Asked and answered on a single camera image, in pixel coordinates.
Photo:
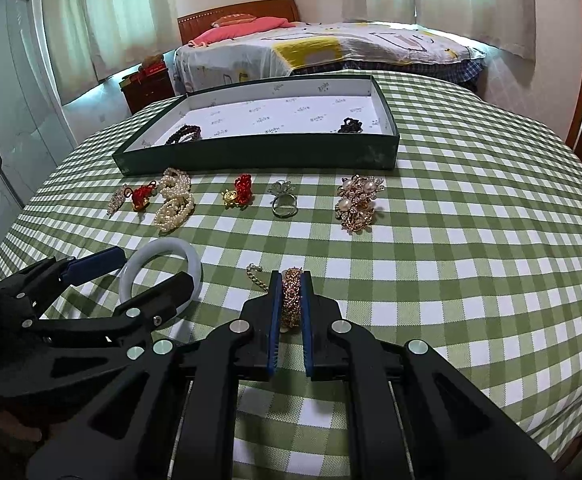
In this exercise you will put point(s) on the patterned white bed cover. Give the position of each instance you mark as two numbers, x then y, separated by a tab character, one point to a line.
251	57

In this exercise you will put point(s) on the blue plaid bed sheet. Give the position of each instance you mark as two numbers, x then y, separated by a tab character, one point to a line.
421	67

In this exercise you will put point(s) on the wooden nightstand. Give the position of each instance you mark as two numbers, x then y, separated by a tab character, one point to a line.
148	92

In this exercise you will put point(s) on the small dark ornament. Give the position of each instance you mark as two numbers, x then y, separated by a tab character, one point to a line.
350	125

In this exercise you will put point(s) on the red knot charm gold pendant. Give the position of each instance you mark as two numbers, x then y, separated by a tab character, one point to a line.
242	187

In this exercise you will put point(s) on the brown stuffed toy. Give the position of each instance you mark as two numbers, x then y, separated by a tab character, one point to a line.
152	60

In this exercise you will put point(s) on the wooden headboard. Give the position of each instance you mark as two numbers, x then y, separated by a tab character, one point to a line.
196	17

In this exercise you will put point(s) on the green checked tablecloth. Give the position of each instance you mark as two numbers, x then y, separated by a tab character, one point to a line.
446	260

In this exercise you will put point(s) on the gold pearl flower brooch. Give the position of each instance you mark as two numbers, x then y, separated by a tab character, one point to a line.
358	205

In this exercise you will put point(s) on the pink pillow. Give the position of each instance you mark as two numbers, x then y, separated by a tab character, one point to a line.
231	32

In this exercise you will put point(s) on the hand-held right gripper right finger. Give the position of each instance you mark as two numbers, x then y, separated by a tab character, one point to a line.
307	332

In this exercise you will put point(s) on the white bangle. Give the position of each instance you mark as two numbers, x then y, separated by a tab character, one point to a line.
191	260

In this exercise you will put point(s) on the crystal leaf brooch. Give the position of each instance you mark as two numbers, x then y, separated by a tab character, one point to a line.
116	201

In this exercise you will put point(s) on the dark green shallow box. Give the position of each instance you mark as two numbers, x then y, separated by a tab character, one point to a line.
281	150

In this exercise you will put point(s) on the frosted glass wardrobe door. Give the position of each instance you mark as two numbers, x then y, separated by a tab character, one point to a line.
16	110

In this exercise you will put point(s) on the red box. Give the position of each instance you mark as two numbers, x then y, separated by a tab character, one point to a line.
146	74

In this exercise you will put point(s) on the person's left hand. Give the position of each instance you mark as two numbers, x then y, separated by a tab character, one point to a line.
13	425

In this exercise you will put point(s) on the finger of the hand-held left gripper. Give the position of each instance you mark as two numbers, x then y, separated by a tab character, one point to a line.
121	322
96	262

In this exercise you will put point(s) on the red knot charm gold bell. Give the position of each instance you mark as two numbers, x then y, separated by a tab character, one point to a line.
142	195

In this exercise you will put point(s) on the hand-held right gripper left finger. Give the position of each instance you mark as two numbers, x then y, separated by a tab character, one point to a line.
272	332

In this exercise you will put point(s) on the small patterned pillow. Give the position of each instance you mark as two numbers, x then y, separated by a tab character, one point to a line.
233	20

